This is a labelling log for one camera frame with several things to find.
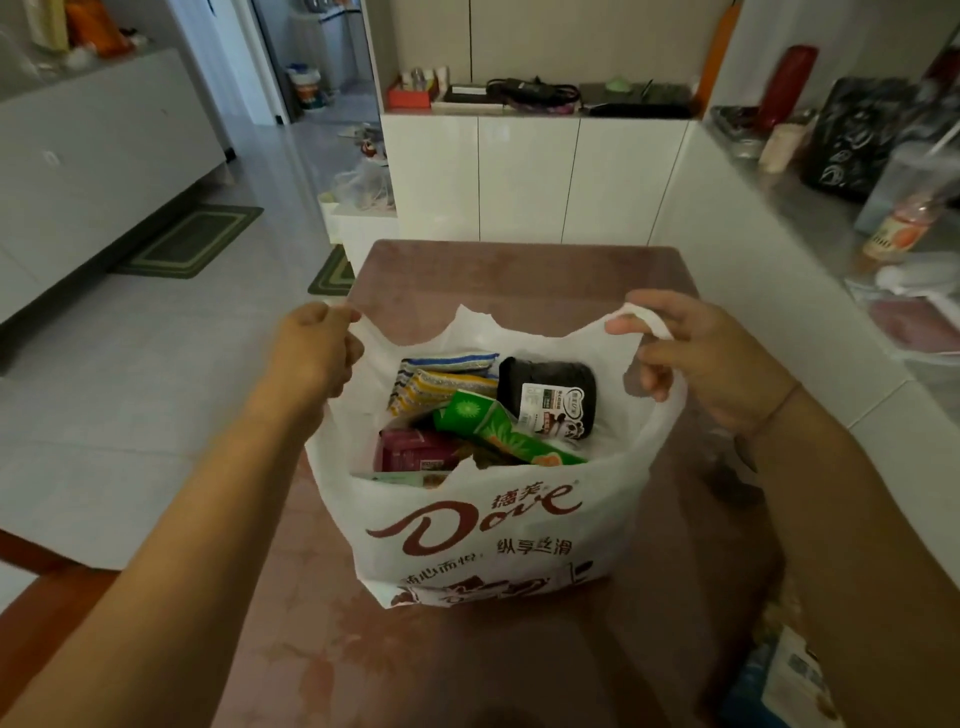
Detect red box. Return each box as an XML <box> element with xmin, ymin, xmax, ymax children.
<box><xmin>386</xmin><ymin>74</ymin><xmax>440</xmax><ymax>112</ymax></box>

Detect white plastic bag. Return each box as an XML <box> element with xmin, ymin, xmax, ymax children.
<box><xmin>303</xmin><ymin>302</ymin><xmax>688</xmax><ymax>610</ymax></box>

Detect red bottle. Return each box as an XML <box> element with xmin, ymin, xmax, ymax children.
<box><xmin>755</xmin><ymin>44</ymin><xmax>820</xmax><ymax>135</ymax></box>

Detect clear plastic bag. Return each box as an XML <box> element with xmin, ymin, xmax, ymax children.
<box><xmin>333</xmin><ymin>157</ymin><xmax>397</xmax><ymax>213</ymax></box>

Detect small green doormat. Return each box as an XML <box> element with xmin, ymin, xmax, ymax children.
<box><xmin>307</xmin><ymin>243</ymin><xmax>358</xmax><ymax>298</ymax></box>

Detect yellow striped packet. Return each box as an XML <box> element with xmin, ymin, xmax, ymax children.
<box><xmin>388</xmin><ymin>367</ymin><xmax>500</xmax><ymax>418</ymax></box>

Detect black patterned bag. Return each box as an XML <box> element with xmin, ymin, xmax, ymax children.
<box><xmin>798</xmin><ymin>74</ymin><xmax>946</xmax><ymax>204</ymax></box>

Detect person's right forearm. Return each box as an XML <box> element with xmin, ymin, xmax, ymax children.
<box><xmin>738</xmin><ymin>386</ymin><xmax>960</xmax><ymax>728</ymax></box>

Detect person's left hand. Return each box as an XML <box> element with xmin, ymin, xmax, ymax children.
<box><xmin>251</xmin><ymin>301</ymin><xmax>367</xmax><ymax>429</ymax></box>

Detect black cables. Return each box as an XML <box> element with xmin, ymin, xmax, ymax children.
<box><xmin>485</xmin><ymin>74</ymin><xmax>583</xmax><ymax>114</ymax></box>

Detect reddish brown table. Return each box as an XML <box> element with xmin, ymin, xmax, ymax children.
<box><xmin>213</xmin><ymin>239</ymin><xmax>789</xmax><ymax>728</ymax></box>

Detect white counter steel top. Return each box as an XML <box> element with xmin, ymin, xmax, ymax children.
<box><xmin>648</xmin><ymin>119</ymin><xmax>960</xmax><ymax>586</ymax></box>

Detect long light green box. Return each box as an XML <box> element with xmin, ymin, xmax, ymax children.
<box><xmin>352</xmin><ymin>468</ymin><xmax>451</xmax><ymax>489</ymax></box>

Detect pale yellow bottle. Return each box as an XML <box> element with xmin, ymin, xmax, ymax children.
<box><xmin>20</xmin><ymin>0</ymin><xmax>73</xmax><ymax>54</ymax></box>

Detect beige snack packet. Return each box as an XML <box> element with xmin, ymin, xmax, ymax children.
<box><xmin>761</xmin><ymin>592</ymin><xmax>849</xmax><ymax>728</ymax></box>

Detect orange drink bottle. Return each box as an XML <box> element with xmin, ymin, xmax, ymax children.
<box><xmin>854</xmin><ymin>191</ymin><xmax>946</xmax><ymax>275</ymax></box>

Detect orange packet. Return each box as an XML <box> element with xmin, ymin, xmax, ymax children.
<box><xmin>63</xmin><ymin>0</ymin><xmax>136</xmax><ymax>60</ymax></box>

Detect orange plank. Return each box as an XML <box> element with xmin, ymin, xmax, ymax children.
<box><xmin>691</xmin><ymin>0</ymin><xmax>744</xmax><ymax>115</ymax></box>

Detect white orange blue bucket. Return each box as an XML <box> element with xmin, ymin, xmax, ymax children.
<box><xmin>286</xmin><ymin>63</ymin><xmax>325</xmax><ymax>112</ymax></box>

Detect person's left forearm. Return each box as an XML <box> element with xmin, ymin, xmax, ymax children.
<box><xmin>0</xmin><ymin>389</ymin><xmax>331</xmax><ymax>728</ymax></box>

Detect person's right hand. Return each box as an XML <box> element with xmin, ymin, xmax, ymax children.
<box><xmin>603</xmin><ymin>288</ymin><xmax>800</xmax><ymax>440</ymax></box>

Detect large green doormat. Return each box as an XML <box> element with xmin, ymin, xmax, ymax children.
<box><xmin>112</xmin><ymin>203</ymin><xmax>265</xmax><ymax>280</ymax></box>

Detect black flat case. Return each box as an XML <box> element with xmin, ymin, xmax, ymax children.
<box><xmin>581</xmin><ymin>80</ymin><xmax>695</xmax><ymax>120</ymax></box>

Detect white three door cabinet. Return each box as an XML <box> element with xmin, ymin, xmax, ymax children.
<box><xmin>378</xmin><ymin>112</ymin><xmax>691</xmax><ymax>247</ymax></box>

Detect long white cabinet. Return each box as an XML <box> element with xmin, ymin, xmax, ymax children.
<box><xmin>0</xmin><ymin>48</ymin><xmax>226</xmax><ymax>324</ymax></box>

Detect magenta beige nut box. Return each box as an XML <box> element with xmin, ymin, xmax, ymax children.
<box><xmin>374</xmin><ymin>427</ymin><xmax>463</xmax><ymax>474</ymax></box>

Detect white green glove packet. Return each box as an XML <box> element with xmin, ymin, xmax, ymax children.
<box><xmin>431</xmin><ymin>389</ymin><xmax>586</xmax><ymax>468</ymax></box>

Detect glass dish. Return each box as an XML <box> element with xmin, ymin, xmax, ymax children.
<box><xmin>708</xmin><ymin>104</ymin><xmax>766</xmax><ymax>160</ymax></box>

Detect brown wooden chair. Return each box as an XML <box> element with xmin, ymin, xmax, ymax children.
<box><xmin>0</xmin><ymin>528</ymin><xmax>121</xmax><ymax>699</ymax></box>

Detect beige bottle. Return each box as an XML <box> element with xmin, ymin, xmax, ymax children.
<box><xmin>757</xmin><ymin>112</ymin><xmax>815</xmax><ymax>175</ymax></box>

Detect white low box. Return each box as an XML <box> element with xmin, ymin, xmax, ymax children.
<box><xmin>318</xmin><ymin>191</ymin><xmax>400</xmax><ymax>275</ymax></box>

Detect clear food bag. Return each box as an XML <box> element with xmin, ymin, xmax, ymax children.
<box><xmin>845</xmin><ymin>251</ymin><xmax>960</xmax><ymax>367</ymax></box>

